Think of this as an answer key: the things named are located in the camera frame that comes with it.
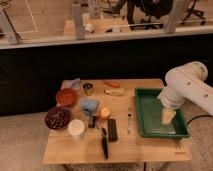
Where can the small dark can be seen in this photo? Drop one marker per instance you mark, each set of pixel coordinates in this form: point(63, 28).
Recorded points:
point(92, 121)

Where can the orange red pepper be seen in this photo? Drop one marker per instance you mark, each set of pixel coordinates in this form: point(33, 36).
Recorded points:
point(112, 84)

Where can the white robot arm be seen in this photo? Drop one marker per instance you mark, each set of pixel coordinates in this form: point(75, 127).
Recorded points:
point(185, 82)

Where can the metal fork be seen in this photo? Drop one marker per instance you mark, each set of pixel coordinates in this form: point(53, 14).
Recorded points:
point(129, 120)

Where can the black rectangular block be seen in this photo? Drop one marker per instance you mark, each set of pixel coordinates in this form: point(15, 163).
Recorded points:
point(112, 130)

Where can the clear plastic bag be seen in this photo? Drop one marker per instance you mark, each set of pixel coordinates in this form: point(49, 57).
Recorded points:
point(74, 84)

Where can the white cup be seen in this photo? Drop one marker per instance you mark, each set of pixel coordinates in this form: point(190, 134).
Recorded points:
point(76, 128)

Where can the red bowl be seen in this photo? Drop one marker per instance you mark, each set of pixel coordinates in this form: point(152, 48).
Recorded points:
point(66, 97)

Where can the black handled knife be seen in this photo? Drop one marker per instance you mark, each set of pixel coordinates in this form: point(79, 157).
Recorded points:
point(104, 142)

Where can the green plastic tray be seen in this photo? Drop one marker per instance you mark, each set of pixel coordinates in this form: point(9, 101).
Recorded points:
point(149, 117)

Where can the orange fruit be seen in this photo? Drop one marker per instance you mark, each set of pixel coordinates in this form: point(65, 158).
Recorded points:
point(104, 113)

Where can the blue cloth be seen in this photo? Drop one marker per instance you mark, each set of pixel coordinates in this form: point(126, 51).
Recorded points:
point(88, 106)

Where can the black office chair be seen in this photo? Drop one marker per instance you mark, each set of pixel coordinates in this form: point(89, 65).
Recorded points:
point(156, 8)

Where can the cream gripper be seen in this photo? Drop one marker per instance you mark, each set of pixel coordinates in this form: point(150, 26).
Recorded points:
point(167, 115)

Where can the dark bowl with beans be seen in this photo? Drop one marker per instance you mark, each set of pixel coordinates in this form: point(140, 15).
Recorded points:
point(58, 118)

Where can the small metal cup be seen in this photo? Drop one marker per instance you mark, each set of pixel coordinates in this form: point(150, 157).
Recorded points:
point(88, 88)

